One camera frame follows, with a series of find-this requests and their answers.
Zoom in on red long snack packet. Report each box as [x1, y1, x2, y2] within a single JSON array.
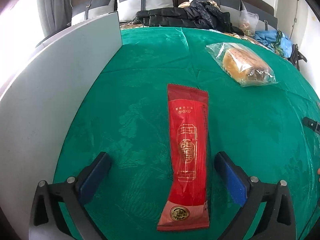
[[157, 84, 209, 231]]

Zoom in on grey cushion far right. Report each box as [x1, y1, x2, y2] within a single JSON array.
[[241, 1, 278, 31]]

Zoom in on grey cushion middle left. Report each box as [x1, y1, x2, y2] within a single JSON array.
[[116, 0, 176, 23]]

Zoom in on black jacket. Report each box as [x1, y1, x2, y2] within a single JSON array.
[[133, 0, 244, 36]]

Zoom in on grey curtain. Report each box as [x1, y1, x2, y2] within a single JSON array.
[[37, 0, 72, 37]]

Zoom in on clear plastic bag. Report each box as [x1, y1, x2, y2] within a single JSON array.
[[239, 10, 259, 37]]

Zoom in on grey cushion far left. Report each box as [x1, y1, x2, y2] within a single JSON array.
[[71, 0, 116, 25]]

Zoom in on dark bag with straps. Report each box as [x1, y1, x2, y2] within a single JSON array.
[[289, 44, 308, 71]]

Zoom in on grey white board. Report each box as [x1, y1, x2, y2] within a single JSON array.
[[0, 12, 122, 239]]

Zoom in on blue cloth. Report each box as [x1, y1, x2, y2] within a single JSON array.
[[253, 30, 293, 59]]

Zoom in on bread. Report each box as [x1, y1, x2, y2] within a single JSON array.
[[206, 42, 277, 87]]

